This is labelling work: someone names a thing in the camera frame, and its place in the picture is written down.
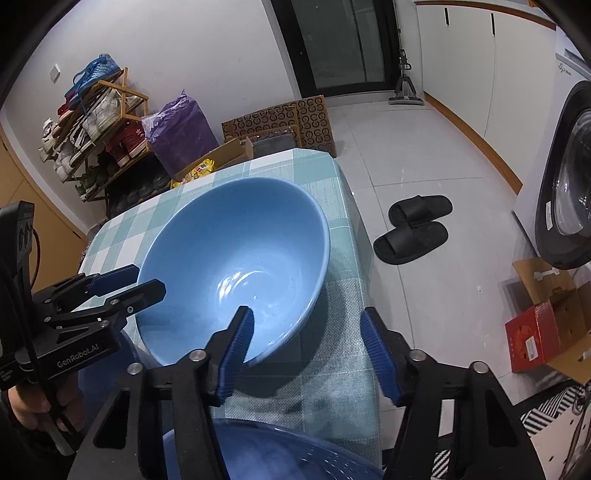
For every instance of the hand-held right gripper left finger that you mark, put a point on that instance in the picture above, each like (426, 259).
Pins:
(238, 350)

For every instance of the purple plastic bag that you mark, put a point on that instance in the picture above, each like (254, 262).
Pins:
(184, 134)

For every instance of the assorted sneakers collection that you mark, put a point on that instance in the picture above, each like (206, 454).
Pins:
(99, 115)

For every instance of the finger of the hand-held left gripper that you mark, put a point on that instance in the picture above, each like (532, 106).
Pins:
(138, 295)
(115, 277)

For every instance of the black glass door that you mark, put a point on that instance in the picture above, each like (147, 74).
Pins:
(341, 41)

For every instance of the person's left hand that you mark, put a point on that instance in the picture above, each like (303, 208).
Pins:
(27, 406)

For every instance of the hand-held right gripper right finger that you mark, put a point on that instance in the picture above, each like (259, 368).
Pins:
(378, 355)

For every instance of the clear plastic tray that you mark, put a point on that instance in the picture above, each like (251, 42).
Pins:
(274, 141)

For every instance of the grey floor mop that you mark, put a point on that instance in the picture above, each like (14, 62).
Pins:
(406, 87)

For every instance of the light blue bowl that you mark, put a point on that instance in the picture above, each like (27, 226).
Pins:
(240, 240)

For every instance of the white kitchen base cabinets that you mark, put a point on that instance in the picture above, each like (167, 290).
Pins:
(461, 69)

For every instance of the white washing machine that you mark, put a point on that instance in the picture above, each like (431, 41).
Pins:
(572, 184)

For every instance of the black slipper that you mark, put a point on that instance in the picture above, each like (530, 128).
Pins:
(406, 244)
(415, 210)

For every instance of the open brown cardboard box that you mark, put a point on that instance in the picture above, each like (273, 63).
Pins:
(231, 154)

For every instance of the red carton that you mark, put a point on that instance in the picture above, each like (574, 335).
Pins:
(531, 337)

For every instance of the white wall switch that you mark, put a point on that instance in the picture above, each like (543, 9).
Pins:
(55, 73)

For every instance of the wooden shoe rack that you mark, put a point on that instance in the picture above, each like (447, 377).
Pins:
(134, 94)

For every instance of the patterned cardboard box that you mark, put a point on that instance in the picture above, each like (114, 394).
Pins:
(314, 120)

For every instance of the yellow snack packet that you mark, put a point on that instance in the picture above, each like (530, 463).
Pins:
(201, 170)

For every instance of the black white patterned rug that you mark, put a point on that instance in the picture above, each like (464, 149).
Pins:
(549, 410)

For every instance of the wooden door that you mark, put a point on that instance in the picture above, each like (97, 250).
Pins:
(46, 203)

